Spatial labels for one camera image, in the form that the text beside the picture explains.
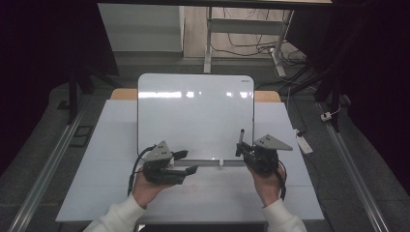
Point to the person's right hand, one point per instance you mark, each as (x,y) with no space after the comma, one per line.
(269,188)

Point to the person's left hand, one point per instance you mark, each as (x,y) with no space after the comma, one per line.
(145,191)

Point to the white whiteboard support foot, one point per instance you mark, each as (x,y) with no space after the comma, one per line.
(171,163)
(221,162)

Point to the dark curtain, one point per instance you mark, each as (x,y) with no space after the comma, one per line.
(380,80)
(29,64)

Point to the black floor plate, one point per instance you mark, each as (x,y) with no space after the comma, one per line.
(81,137)

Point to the black metal stand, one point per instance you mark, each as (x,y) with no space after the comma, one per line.
(73,96)
(333,93)

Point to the small white plug adapter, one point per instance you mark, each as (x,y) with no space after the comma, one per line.
(326,116)

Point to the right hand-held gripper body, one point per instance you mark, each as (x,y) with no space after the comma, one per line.
(267,158)

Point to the wooden table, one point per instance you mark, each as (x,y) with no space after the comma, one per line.
(124,94)

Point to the white whiteboard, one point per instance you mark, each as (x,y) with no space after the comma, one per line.
(193,122)

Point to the white cabinet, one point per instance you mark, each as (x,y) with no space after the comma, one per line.
(141,29)

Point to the black whiteboard marker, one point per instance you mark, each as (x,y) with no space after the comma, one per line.
(241,137)

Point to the white desk frame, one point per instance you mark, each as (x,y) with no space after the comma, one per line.
(245,26)

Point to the metal floor rail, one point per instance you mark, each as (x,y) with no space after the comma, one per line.
(48,167)
(354,167)

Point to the white power strip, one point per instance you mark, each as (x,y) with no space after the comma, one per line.
(303,141)

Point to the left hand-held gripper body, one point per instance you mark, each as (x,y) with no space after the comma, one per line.
(158,154)

